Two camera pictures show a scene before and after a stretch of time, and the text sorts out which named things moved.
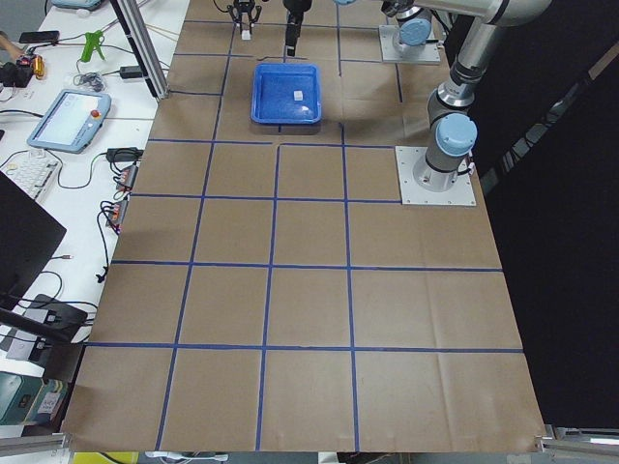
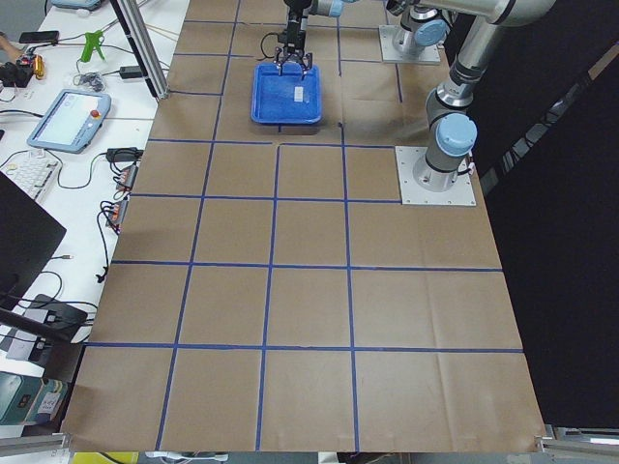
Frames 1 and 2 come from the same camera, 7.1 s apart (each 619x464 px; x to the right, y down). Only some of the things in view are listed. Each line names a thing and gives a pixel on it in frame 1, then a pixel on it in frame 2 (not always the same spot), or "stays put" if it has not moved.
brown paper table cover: x=269 y=292 stays put
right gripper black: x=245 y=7 -> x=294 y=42
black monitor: x=28 y=237 stays put
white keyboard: x=33 y=171 stays put
